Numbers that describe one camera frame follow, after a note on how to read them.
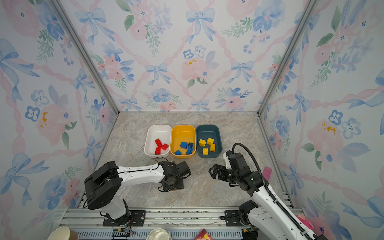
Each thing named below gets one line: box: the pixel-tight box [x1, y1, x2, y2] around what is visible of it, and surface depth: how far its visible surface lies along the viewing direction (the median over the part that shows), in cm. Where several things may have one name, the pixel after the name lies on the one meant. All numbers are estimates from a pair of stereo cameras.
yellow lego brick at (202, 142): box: [198, 139, 206, 147], surface depth 102 cm
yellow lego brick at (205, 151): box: [202, 148, 209, 155], surface depth 97 cm
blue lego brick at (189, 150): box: [186, 147, 194, 155], surface depth 99 cm
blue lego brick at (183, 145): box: [180, 141, 188, 149], surface depth 102 cm
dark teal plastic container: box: [196, 124, 223, 159], surface depth 102 cm
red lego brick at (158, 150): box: [155, 147, 162, 155], surface depth 99 cm
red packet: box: [194, 229, 214, 240], surface depth 68 cm
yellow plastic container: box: [170, 125, 196, 159], surface depth 102 cm
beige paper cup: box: [47, 226, 79, 240], surface depth 65 cm
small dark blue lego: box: [187, 142, 194, 151], surface depth 101 cm
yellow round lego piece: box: [206, 137, 215, 145], surface depth 102 cm
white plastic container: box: [143, 124, 172, 159], surface depth 103 cm
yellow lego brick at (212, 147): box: [210, 143, 216, 152], surface depth 101 cm
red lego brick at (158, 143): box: [154, 138, 163, 148], surface depth 102 cm
